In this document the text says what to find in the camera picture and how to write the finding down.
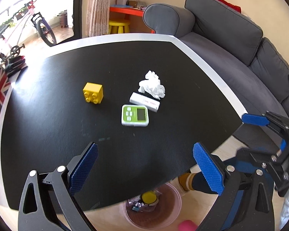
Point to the white rectangular plastic device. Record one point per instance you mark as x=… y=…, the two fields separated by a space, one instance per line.
x=144 y=101

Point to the grey storage box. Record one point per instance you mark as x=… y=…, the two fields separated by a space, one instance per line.
x=125 y=1

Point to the red cushion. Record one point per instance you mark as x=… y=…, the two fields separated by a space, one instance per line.
x=227 y=3

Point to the dark grey rug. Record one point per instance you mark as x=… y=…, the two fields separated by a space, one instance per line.
x=255 y=139

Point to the yellow plastic stool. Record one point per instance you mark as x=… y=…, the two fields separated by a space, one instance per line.
x=119 y=25

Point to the railing planters with plants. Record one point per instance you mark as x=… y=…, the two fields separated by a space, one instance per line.
x=12 y=20

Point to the black door frame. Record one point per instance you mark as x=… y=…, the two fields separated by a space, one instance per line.
x=77 y=9

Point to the person's foot in tan sock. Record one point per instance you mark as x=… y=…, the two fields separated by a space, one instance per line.
x=186 y=181

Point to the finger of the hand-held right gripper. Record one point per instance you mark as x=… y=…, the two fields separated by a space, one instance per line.
x=254 y=120
x=252 y=157

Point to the red desk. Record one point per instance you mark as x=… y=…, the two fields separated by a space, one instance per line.
x=125 y=10

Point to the small brown box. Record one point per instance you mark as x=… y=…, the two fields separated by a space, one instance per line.
x=133 y=3

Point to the crumpled white tissue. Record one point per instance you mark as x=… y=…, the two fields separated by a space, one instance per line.
x=151 y=85

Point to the grey fabric sofa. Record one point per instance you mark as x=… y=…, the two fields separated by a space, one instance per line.
x=219 y=48

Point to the green digital timer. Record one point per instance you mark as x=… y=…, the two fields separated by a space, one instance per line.
x=134 y=115

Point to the pink rounded object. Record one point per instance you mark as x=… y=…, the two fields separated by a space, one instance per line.
x=187 y=226

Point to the white bicycle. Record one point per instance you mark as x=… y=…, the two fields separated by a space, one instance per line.
x=47 y=32

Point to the pink plastic basin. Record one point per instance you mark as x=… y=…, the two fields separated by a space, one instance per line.
x=169 y=204

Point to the yellow building block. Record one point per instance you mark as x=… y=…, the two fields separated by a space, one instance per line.
x=92 y=93

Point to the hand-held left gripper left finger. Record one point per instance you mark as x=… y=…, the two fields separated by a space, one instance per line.
x=83 y=170

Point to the blue building block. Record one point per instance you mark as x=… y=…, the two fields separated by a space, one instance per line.
x=135 y=208

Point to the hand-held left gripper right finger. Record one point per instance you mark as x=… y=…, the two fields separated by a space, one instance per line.
x=208 y=168

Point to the yellow round zip pouch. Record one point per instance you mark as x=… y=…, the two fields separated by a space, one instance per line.
x=149 y=198

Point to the black gloves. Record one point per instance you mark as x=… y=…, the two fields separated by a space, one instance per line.
x=14 y=63

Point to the brown bin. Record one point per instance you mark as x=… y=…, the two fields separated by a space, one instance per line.
x=63 y=19

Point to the beige patterned curtain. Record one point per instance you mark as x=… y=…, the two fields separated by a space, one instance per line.
x=96 y=7

